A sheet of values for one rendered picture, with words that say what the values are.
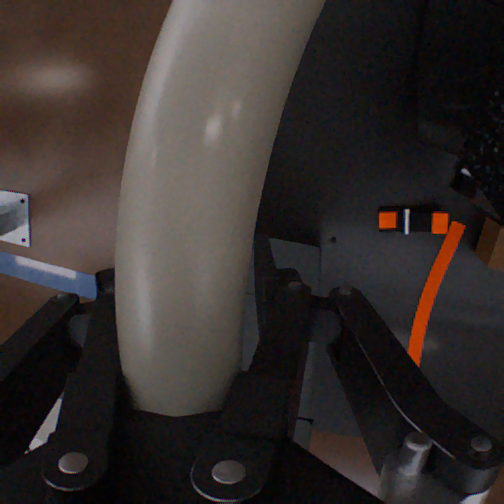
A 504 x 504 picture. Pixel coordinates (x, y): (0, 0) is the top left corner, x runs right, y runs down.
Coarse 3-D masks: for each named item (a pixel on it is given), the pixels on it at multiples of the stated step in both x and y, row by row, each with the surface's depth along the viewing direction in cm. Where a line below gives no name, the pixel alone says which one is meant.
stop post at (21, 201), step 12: (0, 192) 132; (12, 192) 131; (0, 204) 134; (12, 204) 133; (24, 204) 132; (0, 216) 125; (12, 216) 132; (24, 216) 133; (0, 228) 126; (12, 228) 133; (24, 228) 135; (12, 240) 138; (24, 240) 136
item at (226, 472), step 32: (288, 288) 15; (288, 320) 13; (256, 352) 11; (288, 352) 11; (256, 384) 9; (288, 384) 8; (224, 416) 7; (256, 416) 7; (288, 416) 9; (224, 448) 6; (256, 448) 6; (192, 480) 6; (224, 480) 5; (256, 480) 6
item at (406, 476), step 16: (416, 432) 7; (400, 448) 8; (416, 448) 7; (384, 464) 7; (400, 464) 7; (416, 464) 7; (384, 480) 7; (400, 480) 7; (416, 480) 7; (432, 480) 7; (384, 496) 7; (400, 496) 6; (416, 496) 6; (432, 496) 6; (448, 496) 6; (464, 496) 6; (480, 496) 6
